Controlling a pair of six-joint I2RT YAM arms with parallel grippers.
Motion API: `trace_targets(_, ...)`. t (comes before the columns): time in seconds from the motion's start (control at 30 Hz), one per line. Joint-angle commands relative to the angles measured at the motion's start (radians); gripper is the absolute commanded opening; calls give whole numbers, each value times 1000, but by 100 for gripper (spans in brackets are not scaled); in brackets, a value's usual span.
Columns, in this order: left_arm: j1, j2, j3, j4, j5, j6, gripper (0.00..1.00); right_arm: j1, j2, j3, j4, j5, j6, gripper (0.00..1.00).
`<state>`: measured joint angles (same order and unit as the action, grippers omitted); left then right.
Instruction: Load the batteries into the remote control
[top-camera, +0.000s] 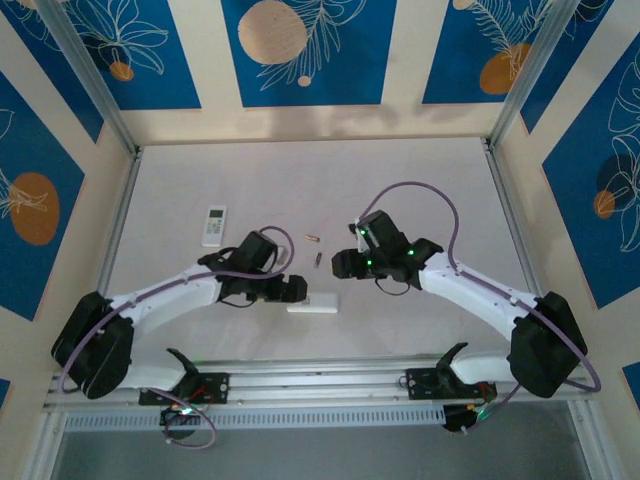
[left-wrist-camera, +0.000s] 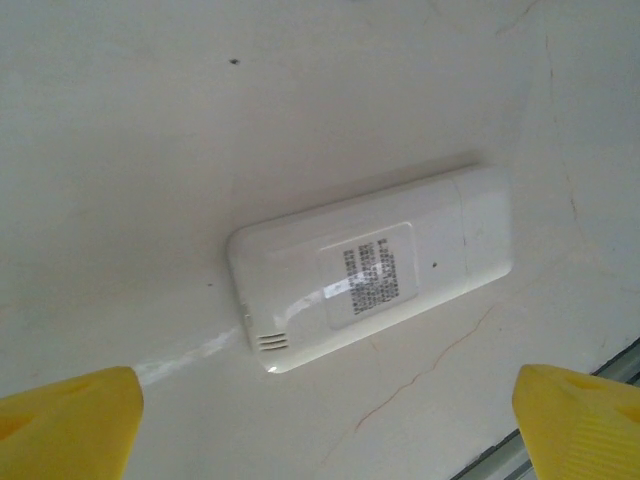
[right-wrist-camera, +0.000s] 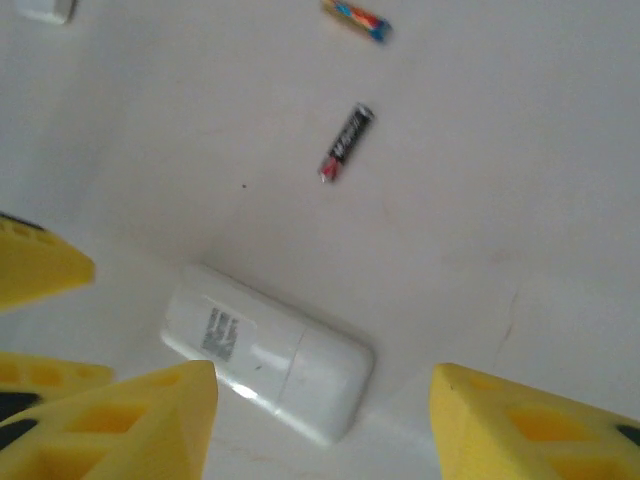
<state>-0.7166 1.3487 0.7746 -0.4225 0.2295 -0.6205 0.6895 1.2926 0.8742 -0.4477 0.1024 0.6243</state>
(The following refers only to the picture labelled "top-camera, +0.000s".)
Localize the aluminium frame post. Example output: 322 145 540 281
487 0 571 150
37 0 140 157

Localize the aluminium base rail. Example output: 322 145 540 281
43 352 595 412

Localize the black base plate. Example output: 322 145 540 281
137 371 232 407
404 366 500 402

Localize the aluminium table side rail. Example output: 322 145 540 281
481 138 565 360
94 149 145 301

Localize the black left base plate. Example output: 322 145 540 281
137 371 232 407

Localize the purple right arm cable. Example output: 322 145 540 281
357 180 603 436

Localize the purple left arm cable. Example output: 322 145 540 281
58 225 295 450

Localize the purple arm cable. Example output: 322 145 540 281
58 225 295 450
357 180 603 436

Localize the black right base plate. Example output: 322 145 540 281
404 366 500 402

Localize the grey slotted cable duct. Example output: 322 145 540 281
63 405 447 433

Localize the black controller board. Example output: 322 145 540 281
158 403 204 441
442 403 494 435

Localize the white remote control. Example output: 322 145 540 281
200 204 228 249
286 293 341 316

